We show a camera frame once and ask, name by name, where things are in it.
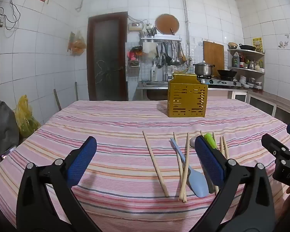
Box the black cable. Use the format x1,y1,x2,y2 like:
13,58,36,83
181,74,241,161
3,0,22,38

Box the hanging kitchen utensils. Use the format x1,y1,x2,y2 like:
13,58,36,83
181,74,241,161
155,41,186,68

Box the green-handled knife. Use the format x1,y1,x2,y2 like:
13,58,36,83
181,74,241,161
204,132,218,194

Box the steel cooking pot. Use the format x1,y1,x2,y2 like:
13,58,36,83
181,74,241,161
193,60,215,76

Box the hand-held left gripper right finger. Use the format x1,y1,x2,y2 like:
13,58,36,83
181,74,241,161
191,136,275,232

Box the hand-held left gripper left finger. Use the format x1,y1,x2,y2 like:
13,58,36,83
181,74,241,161
16,136,102,232

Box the yellow plastic bag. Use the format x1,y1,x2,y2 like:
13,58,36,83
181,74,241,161
14,95,41,138

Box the wall hook sticker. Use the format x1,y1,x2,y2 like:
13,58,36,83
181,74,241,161
278,35,290,48

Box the row of condiment bottles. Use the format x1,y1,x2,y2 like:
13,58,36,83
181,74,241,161
239,53,264,69

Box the white wall device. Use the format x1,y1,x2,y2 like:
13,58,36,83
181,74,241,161
128,22,143,31

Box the smartphone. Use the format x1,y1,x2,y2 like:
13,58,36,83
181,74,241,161
0,146,17,161

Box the round orange wok lid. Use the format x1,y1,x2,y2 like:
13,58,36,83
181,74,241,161
155,14,180,35

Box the steel sink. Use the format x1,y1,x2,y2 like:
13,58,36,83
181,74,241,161
138,81,170,87

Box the gas stove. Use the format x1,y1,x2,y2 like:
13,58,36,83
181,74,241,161
197,75,242,87

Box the long wooden stick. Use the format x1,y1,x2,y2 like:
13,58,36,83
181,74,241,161
54,89,62,112

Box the yellow wall poster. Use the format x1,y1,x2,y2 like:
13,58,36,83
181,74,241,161
252,37,264,53

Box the black wok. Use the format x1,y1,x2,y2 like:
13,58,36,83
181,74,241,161
217,69,237,77

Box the hanging orange plastic bag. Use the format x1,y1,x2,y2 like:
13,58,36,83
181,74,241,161
68,31,87,56

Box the red hanging cloth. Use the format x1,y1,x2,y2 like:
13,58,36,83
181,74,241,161
127,46,143,61

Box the pink striped tablecloth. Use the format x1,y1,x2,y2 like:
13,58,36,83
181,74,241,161
0,99,290,232

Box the white wall rack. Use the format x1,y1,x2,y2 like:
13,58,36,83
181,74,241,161
140,35,183,43

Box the gold slotted utensil holder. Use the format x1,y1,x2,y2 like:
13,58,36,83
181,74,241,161
167,72,208,118

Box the black pan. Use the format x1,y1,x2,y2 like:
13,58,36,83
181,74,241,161
239,43,256,51

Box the steel bowls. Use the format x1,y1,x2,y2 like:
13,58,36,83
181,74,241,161
248,77,263,89

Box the wooden cutting board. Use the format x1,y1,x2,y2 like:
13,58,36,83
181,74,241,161
203,41,225,70

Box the light blue spatula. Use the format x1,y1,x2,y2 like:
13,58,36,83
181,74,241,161
170,138,209,198

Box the kitchen counter cabinet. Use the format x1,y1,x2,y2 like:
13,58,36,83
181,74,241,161
208,87,290,126

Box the white wall pipe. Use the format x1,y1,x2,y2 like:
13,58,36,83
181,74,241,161
181,0,190,58

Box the dark brown door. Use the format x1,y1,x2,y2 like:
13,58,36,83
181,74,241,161
87,12,128,101

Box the corner wall shelf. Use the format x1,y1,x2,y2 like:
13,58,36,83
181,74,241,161
227,48,265,74

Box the white plastic bag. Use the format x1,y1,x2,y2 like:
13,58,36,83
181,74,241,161
142,42,157,58

